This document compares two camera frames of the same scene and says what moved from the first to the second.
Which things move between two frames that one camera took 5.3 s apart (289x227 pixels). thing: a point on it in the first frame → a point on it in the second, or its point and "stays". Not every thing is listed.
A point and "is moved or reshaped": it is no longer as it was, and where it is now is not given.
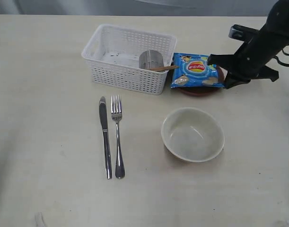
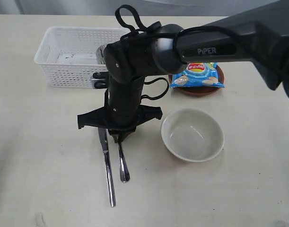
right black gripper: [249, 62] → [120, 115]
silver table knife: [103, 117] is moved or reshaped
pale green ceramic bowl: [192, 134] stays
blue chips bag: [191, 70] stays
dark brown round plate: [201, 91] stays
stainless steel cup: [150, 59] is moved or reshaped
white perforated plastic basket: [112, 53] is moved or reshaped
